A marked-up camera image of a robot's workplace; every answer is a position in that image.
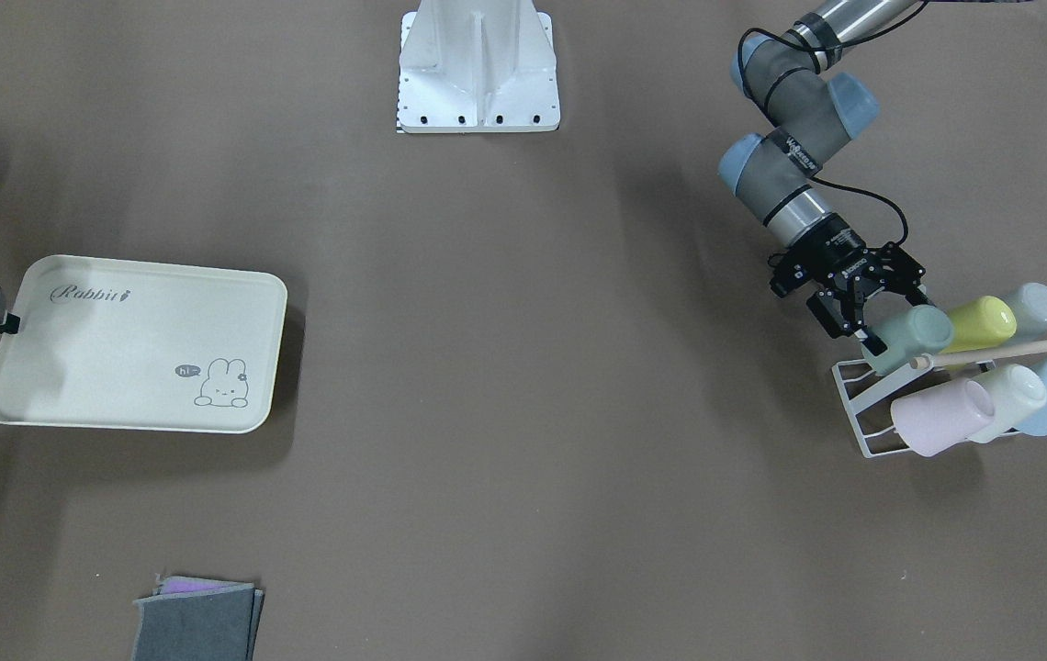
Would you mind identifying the green cup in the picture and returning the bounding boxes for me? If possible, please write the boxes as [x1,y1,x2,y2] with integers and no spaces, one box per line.
[861,305,953,376]

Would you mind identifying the cream white cup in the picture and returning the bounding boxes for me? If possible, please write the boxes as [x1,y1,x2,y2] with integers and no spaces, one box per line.
[968,363,1047,443]

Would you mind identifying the cream rabbit tray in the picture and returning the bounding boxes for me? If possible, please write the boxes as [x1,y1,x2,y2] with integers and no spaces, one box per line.
[0,255,288,434]

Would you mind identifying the pink cup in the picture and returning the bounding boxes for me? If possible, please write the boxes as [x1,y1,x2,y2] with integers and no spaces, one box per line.
[890,379,996,457]

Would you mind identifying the white wire cup rack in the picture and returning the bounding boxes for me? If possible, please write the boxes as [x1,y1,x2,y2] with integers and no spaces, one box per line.
[831,340,1047,457]

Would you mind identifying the yellow cup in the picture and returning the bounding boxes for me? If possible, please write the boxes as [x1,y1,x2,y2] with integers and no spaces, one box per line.
[942,296,1018,354]

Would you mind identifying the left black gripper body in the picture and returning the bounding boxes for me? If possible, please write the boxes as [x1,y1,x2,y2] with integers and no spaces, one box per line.
[770,214,926,301]

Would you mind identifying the grey folded cloth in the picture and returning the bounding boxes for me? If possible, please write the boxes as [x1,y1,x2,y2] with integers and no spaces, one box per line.
[130,575,265,660]

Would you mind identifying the grey cup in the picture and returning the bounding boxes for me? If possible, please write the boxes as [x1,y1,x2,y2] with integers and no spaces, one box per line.
[999,282,1047,344]

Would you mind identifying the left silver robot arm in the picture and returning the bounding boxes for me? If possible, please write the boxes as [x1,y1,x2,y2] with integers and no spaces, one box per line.
[718,1,929,355]

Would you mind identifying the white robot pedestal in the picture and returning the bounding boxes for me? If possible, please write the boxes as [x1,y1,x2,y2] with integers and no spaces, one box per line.
[395,1,561,134]

